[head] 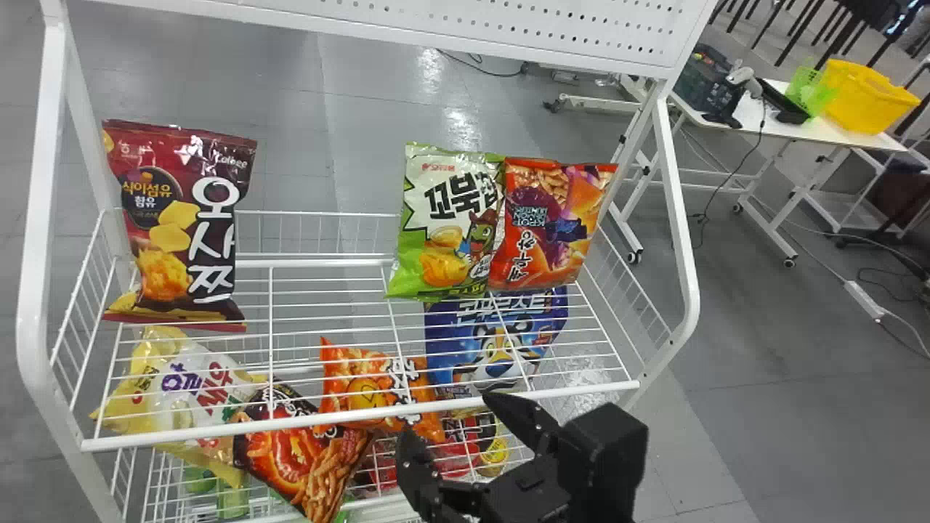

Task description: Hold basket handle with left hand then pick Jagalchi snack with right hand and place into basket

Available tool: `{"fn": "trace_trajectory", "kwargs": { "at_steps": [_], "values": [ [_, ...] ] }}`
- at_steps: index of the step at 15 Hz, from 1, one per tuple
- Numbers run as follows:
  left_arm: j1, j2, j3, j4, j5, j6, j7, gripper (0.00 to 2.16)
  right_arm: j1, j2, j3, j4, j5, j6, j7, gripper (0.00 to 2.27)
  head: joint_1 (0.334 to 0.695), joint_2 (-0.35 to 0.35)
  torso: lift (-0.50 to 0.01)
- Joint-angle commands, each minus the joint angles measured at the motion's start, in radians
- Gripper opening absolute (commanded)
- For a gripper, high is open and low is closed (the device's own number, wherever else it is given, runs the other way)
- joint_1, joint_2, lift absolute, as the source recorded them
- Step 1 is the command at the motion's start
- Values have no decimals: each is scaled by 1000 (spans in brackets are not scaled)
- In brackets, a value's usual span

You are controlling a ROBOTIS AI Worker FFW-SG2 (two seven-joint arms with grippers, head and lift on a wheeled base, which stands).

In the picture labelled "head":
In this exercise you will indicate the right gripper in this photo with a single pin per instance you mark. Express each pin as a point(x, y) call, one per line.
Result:
point(523, 497)

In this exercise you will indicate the red snack packet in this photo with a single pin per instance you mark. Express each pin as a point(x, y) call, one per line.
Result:
point(465, 443)

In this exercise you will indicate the black and orange snack packet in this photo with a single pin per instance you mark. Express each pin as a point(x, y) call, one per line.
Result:
point(305, 465)

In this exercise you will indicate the green snack packet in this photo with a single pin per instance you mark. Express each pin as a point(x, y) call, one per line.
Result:
point(439, 218)

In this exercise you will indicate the orange and purple snack packet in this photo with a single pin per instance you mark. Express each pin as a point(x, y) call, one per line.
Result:
point(545, 218)

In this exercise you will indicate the yellow snack packet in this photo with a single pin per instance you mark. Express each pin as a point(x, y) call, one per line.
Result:
point(174, 385)

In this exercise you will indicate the maroon snack packet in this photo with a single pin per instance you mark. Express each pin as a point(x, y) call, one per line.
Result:
point(182, 218)

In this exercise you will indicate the dark basket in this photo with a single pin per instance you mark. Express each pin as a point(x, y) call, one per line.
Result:
point(701, 83)

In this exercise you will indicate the hand scanner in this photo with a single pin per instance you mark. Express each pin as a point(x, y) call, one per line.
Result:
point(745, 78)

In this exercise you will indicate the green basket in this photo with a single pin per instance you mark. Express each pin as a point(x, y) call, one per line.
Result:
point(808, 91)

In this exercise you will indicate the yellow basket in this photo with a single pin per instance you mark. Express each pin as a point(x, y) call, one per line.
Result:
point(868, 98)

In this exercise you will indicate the blue cereal bag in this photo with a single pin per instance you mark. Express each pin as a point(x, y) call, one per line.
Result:
point(494, 327)

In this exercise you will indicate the black stand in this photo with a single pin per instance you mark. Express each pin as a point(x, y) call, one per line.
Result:
point(723, 119)

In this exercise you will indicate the white power strip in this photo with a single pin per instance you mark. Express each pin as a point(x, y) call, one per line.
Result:
point(864, 299)

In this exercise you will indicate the white side table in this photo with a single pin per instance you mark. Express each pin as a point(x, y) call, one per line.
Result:
point(821, 131)

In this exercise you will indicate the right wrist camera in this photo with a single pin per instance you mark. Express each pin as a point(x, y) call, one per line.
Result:
point(607, 457)

